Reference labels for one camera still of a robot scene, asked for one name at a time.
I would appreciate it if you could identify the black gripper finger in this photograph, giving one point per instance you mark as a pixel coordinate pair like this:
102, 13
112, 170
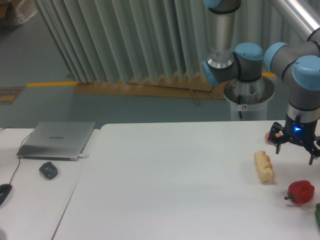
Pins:
275, 129
313, 147

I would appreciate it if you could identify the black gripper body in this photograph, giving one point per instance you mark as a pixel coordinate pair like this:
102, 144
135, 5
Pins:
301, 133

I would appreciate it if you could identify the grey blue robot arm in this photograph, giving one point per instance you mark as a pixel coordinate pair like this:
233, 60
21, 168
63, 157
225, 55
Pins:
297, 67

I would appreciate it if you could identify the red toy bell pepper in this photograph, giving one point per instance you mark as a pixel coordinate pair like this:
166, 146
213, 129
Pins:
300, 192

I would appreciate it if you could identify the green toy pepper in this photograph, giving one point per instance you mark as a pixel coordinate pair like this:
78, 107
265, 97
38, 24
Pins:
317, 214

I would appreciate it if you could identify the brown toy egg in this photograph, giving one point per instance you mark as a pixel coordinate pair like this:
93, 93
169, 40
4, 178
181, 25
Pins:
266, 136

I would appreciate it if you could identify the toy bread loaf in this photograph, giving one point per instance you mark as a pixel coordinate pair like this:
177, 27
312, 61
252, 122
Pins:
264, 167

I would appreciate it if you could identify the flat brown cardboard sheet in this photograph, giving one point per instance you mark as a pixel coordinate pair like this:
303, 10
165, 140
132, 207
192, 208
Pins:
195, 88

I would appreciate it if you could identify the pale green folding curtain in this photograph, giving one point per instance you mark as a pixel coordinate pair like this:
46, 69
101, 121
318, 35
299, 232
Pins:
123, 39

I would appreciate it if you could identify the white usb plug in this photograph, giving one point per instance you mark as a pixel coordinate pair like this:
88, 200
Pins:
81, 156

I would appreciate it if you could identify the silver closed laptop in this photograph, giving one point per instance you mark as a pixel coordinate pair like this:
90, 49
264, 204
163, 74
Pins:
57, 140

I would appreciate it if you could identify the small black controller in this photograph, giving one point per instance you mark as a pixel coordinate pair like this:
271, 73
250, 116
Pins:
48, 170

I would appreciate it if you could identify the black computer mouse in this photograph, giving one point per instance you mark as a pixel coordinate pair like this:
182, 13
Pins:
5, 190

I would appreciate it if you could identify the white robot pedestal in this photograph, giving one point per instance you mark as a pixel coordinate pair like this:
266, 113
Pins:
248, 105

